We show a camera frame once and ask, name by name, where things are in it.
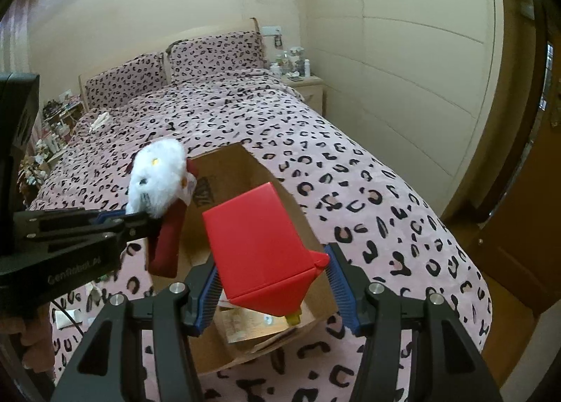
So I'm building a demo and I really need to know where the beige wooden nightstand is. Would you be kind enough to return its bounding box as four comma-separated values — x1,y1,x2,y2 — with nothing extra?
280,73,326,116

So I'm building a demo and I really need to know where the shelf of small trinkets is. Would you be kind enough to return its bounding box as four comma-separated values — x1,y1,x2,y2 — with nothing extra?
41,97,84,153

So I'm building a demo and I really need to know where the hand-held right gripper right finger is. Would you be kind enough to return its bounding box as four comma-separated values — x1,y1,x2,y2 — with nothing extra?
326,242,505,402

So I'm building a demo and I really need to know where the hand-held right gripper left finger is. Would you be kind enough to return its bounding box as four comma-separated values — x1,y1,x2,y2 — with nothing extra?
50,262,220,402

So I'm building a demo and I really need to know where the leopard print pillow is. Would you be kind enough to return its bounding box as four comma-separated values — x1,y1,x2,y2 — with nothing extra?
169,32,268,83
83,54,169,111

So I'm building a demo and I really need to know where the group of small bottles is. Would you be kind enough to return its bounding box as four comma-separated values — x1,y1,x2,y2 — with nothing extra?
269,46,313,77

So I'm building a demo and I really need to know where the clear packet with paper tag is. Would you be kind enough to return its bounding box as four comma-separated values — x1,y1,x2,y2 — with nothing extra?
52,308,86,330

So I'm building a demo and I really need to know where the pink leopard print blanket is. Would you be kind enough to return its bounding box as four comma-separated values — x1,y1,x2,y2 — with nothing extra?
22,69,494,402

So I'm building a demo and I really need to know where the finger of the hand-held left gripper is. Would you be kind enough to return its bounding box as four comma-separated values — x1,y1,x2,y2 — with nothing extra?
46,210,166,254
13,207,129,237

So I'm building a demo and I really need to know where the brown wooden door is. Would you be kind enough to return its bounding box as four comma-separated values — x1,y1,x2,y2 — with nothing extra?
442,3,561,319

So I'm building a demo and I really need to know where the brown cardboard box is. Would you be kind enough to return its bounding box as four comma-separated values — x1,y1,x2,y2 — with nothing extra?
144,142,340,374

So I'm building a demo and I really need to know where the golden cardboard packet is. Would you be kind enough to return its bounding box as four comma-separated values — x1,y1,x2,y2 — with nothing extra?
219,306,299,343

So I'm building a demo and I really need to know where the white cat plush toy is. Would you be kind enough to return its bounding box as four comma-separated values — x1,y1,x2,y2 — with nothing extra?
125,138,200,278

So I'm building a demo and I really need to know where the red house-shaped box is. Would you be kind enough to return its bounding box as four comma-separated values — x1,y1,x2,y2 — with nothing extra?
202,182,330,326

